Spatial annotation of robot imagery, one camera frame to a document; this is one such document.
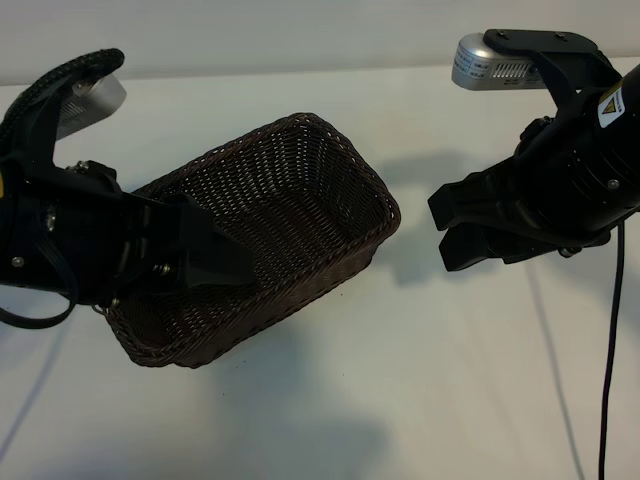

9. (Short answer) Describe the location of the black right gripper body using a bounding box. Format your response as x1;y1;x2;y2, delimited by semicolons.
487;99;640;265

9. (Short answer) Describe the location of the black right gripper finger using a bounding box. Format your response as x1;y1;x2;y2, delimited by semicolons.
427;169;506;233
436;223;512;274

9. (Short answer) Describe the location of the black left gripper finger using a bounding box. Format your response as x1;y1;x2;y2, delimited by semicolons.
185;244;254;290
174;193;254;274

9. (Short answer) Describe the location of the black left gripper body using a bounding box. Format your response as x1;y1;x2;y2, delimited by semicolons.
0;160;190;307

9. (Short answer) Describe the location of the dark brown woven basket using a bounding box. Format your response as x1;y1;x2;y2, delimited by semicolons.
102;112;402;371

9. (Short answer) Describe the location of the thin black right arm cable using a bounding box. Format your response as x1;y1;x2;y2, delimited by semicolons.
598;219;626;480

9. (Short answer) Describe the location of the thin black left gripper cable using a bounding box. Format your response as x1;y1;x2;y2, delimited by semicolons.
0;234;80;331

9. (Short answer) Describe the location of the black left camera mount bracket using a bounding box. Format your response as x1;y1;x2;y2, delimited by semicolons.
0;74;101;174

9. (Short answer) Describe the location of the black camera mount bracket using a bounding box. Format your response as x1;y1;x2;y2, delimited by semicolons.
482;28;626;132
0;74;101;174

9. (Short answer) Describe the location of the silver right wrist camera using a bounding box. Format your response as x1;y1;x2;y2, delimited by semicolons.
451;32;547;94

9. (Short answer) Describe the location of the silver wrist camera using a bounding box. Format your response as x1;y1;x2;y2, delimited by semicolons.
52;73;126;142
451;32;547;94

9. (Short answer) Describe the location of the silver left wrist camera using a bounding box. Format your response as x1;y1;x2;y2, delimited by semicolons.
52;73;126;142

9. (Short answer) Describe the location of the black right camera mount bracket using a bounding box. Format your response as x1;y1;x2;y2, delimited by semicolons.
482;28;626;132

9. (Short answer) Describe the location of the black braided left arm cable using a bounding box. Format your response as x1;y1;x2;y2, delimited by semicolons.
0;47;126;151

